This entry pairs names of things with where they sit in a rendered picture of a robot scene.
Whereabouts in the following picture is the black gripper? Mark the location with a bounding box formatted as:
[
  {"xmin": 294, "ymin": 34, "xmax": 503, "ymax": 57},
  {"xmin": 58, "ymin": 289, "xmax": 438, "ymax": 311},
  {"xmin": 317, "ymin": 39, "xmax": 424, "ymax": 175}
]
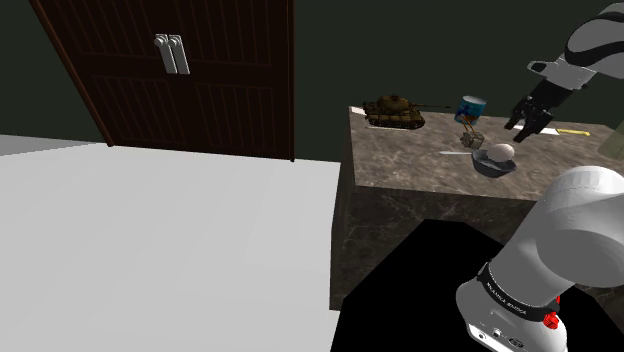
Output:
[{"xmin": 503, "ymin": 78, "xmax": 577, "ymax": 144}]

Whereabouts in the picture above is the white egg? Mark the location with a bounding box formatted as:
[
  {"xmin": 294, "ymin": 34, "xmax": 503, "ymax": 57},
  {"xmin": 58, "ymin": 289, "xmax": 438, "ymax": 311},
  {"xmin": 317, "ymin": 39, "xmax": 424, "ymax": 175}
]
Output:
[{"xmin": 486, "ymin": 142, "xmax": 516, "ymax": 163}]

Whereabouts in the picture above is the small grey box with sticks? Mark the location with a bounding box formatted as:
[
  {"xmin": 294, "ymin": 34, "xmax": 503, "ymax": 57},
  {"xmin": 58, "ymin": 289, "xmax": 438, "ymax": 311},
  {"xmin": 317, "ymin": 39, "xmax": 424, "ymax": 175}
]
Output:
[{"xmin": 459, "ymin": 118, "xmax": 487, "ymax": 150}]

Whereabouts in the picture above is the blue can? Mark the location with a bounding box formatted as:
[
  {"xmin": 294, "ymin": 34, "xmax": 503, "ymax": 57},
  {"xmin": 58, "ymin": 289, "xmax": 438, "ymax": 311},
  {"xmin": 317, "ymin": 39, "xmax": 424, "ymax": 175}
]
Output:
[{"xmin": 454, "ymin": 95, "xmax": 488, "ymax": 127}]

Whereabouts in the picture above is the grey bowl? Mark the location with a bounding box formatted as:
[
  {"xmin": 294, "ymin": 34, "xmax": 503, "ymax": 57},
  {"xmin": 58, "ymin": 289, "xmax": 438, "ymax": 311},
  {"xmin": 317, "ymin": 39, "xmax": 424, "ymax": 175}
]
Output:
[{"xmin": 471, "ymin": 148, "xmax": 518, "ymax": 179}]

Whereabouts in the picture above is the olive toy tank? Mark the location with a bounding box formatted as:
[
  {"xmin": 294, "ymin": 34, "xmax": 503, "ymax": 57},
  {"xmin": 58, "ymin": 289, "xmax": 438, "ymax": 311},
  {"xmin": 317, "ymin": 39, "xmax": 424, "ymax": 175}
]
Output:
[{"xmin": 362, "ymin": 94, "xmax": 452, "ymax": 131}]

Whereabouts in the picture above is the brown marble counter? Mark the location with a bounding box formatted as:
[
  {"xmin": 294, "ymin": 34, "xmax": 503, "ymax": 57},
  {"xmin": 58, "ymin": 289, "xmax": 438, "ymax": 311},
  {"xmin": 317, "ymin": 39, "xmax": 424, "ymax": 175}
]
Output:
[{"xmin": 329, "ymin": 105, "xmax": 624, "ymax": 313}]

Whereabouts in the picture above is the black robot stand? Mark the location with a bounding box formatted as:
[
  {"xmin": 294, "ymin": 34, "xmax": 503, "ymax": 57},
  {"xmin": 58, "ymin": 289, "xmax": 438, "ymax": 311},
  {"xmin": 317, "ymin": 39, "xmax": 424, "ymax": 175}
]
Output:
[{"xmin": 330, "ymin": 218, "xmax": 624, "ymax": 352}]

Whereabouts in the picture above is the dark brown double door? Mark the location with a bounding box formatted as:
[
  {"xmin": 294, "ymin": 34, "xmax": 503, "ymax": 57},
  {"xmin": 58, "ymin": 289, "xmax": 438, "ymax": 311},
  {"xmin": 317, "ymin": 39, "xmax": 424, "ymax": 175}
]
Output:
[{"xmin": 29, "ymin": 0, "xmax": 297, "ymax": 163}]

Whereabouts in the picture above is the yellow-handled knife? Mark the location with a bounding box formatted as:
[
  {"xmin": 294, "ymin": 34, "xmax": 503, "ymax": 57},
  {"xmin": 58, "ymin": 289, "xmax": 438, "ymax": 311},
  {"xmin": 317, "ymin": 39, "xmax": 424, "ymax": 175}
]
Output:
[{"xmin": 514, "ymin": 125, "xmax": 592, "ymax": 138}]

